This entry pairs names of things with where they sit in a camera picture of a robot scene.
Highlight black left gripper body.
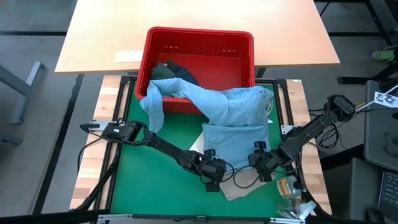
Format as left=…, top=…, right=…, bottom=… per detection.
left=198, top=149, right=220, bottom=193

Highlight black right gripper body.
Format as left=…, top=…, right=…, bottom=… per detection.
left=254, top=141, right=280, bottom=183

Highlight khaki shorts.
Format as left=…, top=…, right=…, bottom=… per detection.
left=217, top=167, right=274, bottom=202

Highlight light blue jeans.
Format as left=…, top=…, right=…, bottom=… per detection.
left=139, top=77, right=275, bottom=174

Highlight dark green garment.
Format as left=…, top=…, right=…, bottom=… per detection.
left=151, top=61, right=177, bottom=80

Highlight red plastic laundry bin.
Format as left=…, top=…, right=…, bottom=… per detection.
left=135, top=26, right=256, bottom=115

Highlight clear bottle orange label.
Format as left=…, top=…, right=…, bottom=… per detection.
left=276, top=175, right=304, bottom=199

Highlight clear spray bottle white nozzle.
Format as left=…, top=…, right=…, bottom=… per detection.
left=275, top=197, right=318, bottom=220

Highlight green table mat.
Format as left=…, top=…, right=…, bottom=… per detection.
left=110, top=81, right=289, bottom=218

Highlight silver aluminium bar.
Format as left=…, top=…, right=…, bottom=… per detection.
left=96, top=213, right=134, bottom=223
left=269, top=217, right=307, bottom=224

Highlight grey side desk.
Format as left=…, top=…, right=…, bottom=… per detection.
left=348, top=157, right=383, bottom=222

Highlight navy blue garment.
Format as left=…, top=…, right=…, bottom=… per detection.
left=167, top=60, right=199, bottom=86

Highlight grey chair seat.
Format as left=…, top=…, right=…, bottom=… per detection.
left=363, top=79, right=398, bottom=172

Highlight black computer mouse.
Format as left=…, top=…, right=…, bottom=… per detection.
left=365, top=207, right=386, bottom=224

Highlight black keyboard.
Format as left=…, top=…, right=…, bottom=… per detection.
left=377, top=170, right=398, bottom=215

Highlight light wood desk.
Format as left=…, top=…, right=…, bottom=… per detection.
left=55, top=0, right=341, bottom=75

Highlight black white patterned card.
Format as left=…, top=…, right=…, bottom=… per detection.
left=374, top=91, right=398, bottom=109

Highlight white label sticker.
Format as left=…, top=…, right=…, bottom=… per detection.
left=114, top=50, right=144, bottom=63

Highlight person's foot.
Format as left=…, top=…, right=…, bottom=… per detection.
left=371, top=49, right=396, bottom=62

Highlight grey metal table leg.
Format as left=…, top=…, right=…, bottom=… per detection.
left=0, top=61, right=46, bottom=125

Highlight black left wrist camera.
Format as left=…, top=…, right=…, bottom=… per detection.
left=213, top=161, right=228, bottom=183

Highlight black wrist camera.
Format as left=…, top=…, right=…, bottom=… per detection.
left=248, top=152, right=261, bottom=166
left=213, top=161, right=228, bottom=183

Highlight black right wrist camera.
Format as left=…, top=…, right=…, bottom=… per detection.
left=248, top=152, right=261, bottom=166

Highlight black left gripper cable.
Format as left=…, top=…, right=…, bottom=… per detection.
left=198, top=161, right=236, bottom=185

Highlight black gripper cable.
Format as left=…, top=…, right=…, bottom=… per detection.
left=233, top=164, right=261, bottom=190
left=198, top=161, right=236, bottom=185

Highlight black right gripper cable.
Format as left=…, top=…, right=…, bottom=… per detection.
left=233, top=164, right=261, bottom=190

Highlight black cable bundle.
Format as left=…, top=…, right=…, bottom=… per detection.
left=310, top=107, right=343, bottom=150

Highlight black metal table frame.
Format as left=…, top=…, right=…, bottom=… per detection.
left=72, top=74, right=332, bottom=224

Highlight white cord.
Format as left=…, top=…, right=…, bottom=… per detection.
left=354, top=84, right=398, bottom=113

